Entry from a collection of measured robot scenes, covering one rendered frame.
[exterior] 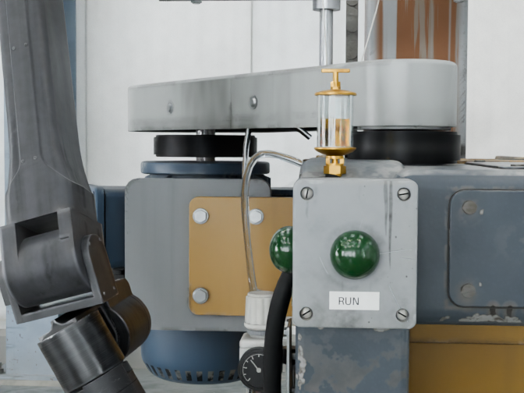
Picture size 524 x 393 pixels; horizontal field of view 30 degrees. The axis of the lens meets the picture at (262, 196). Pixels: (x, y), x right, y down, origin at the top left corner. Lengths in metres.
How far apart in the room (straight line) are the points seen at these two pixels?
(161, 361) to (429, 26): 0.48
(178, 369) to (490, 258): 0.53
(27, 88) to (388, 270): 0.40
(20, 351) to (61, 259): 4.96
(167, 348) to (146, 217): 0.15
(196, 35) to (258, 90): 5.02
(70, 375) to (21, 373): 4.97
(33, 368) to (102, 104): 1.60
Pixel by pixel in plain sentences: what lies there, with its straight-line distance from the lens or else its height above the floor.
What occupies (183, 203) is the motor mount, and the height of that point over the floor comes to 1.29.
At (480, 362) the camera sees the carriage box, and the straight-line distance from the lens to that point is 0.96.
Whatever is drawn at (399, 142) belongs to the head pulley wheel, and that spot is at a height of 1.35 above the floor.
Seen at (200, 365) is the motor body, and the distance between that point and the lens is 1.09.
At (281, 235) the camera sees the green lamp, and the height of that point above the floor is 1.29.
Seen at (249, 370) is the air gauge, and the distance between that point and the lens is 0.86.
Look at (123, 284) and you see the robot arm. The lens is 0.90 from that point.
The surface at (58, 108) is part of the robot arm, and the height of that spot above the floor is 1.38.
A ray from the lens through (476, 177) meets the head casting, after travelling 0.65.
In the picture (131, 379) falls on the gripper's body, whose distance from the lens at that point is 0.83.
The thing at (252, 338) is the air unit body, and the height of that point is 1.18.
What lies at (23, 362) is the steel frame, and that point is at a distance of 5.77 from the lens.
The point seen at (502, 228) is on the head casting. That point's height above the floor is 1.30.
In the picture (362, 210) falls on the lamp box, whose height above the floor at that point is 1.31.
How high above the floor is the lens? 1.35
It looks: 3 degrees down
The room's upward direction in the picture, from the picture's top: straight up
